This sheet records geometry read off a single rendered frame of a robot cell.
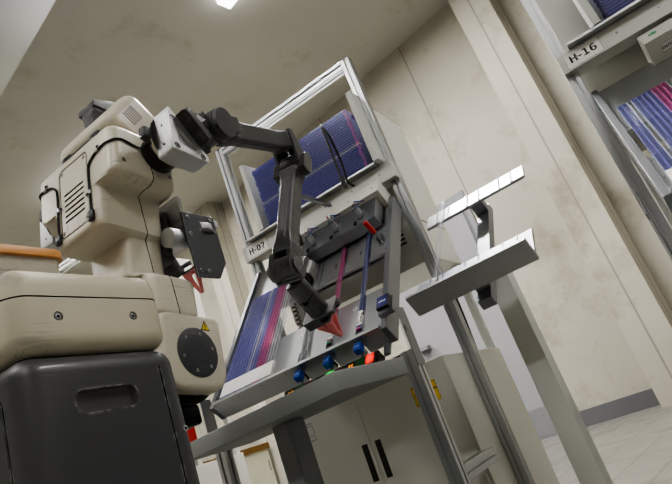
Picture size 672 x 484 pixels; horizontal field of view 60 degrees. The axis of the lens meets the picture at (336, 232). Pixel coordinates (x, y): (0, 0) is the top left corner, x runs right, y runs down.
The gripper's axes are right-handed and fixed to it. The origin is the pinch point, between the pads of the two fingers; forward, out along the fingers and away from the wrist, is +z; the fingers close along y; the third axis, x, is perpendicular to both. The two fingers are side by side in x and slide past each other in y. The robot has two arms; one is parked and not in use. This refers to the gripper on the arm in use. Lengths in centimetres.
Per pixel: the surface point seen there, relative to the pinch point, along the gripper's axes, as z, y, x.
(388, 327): 9.4, -8.7, -6.7
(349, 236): 2, 7, -60
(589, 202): 168, -56, -281
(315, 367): 10.5, 18.6, -6.4
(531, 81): 90, -63, -354
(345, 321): 8.5, 7.6, -18.6
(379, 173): -4, -8, -85
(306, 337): 8.1, 23.4, -20.3
